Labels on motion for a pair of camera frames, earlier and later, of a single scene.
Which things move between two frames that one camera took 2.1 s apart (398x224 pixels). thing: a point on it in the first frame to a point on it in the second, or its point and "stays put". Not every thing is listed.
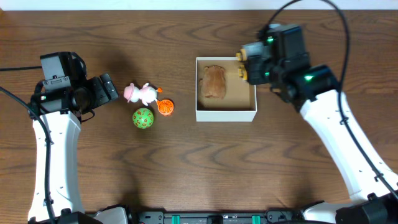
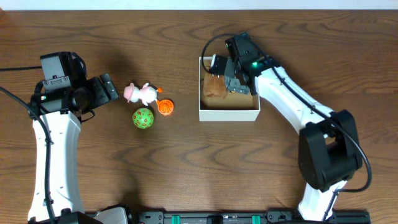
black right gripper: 249,68 to 234,76
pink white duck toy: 148,94 stays put
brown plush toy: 213,83 stays put
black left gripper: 109,86 stays put
